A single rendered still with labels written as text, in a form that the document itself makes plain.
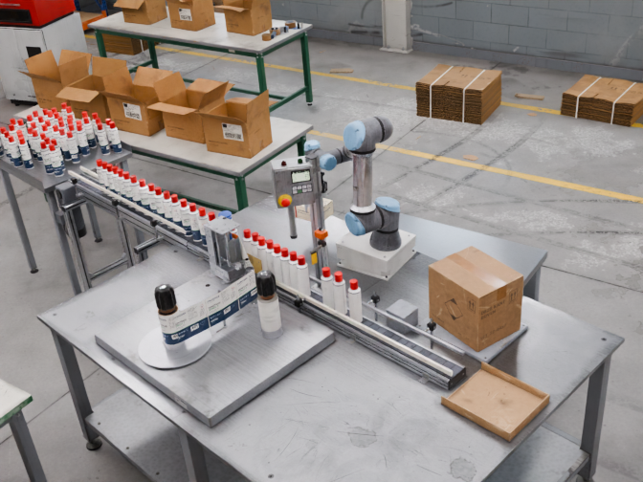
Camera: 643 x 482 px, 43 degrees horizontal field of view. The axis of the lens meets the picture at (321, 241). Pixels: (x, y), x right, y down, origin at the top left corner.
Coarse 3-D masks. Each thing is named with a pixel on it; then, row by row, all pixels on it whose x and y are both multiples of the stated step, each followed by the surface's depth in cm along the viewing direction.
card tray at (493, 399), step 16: (496, 368) 314; (464, 384) 312; (480, 384) 312; (496, 384) 311; (512, 384) 310; (528, 384) 305; (448, 400) 301; (464, 400) 305; (480, 400) 305; (496, 400) 304; (512, 400) 303; (528, 400) 303; (544, 400) 297; (464, 416) 298; (480, 416) 297; (496, 416) 297; (512, 416) 296; (528, 416) 291; (496, 432) 289; (512, 432) 286
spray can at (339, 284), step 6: (336, 276) 339; (342, 276) 340; (336, 282) 341; (342, 282) 341; (336, 288) 341; (342, 288) 341; (336, 294) 343; (342, 294) 342; (336, 300) 345; (342, 300) 344; (336, 306) 346; (342, 306) 346; (342, 312) 347
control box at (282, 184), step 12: (276, 168) 340; (288, 168) 341; (300, 168) 341; (276, 180) 342; (288, 180) 343; (312, 180) 345; (276, 192) 345; (288, 192) 346; (312, 192) 348; (300, 204) 349
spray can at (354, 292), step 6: (354, 282) 333; (354, 288) 334; (348, 294) 337; (354, 294) 334; (360, 294) 336; (354, 300) 336; (360, 300) 338; (354, 306) 338; (360, 306) 339; (354, 312) 339; (360, 312) 340; (354, 318) 341; (360, 318) 342
